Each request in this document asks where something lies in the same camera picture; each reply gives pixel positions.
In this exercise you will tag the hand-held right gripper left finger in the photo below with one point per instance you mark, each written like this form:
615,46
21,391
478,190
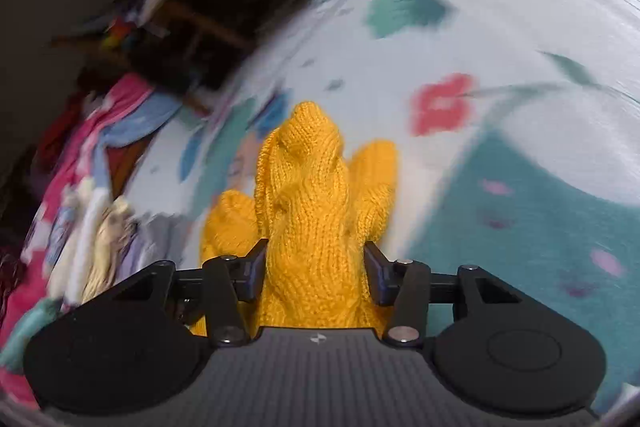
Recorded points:
256,272

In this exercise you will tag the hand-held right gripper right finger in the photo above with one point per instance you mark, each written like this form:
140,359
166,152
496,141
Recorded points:
374,274

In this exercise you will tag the yellow knitted sweater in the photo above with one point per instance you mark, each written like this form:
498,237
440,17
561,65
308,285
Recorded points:
310,207

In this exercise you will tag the stack of folded pastel clothes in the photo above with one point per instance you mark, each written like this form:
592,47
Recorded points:
90,232

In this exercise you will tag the pink printed blanket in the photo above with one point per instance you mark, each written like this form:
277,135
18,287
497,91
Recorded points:
125,99

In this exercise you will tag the printed cartoon play mat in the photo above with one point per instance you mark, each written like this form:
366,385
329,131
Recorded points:
500,32

